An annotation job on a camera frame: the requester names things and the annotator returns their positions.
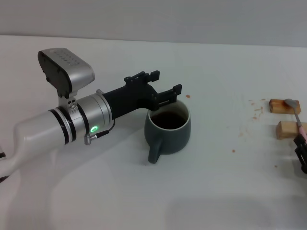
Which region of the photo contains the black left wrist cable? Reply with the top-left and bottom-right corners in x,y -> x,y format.
83,119 -> 117,146

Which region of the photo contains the pink handled metal spoon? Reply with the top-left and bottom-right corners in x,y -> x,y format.
284,98 -> 307,141

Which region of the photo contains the stained brown wooden block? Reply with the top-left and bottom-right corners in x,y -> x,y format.
269,98 -> 302,115

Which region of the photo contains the light wooden block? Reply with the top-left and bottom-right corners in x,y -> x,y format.
275,121 -> 307,141

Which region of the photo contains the dark grey ceramic cup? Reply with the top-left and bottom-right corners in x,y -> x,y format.
144,100 -> 192,164

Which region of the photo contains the dark coffee liquid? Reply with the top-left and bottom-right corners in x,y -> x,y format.
151,110 -> 189,130

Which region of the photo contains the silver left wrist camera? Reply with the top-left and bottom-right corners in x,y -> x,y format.
37,48 -> 95,111

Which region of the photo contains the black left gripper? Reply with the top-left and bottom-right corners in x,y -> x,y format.
102,69 -> 183,119

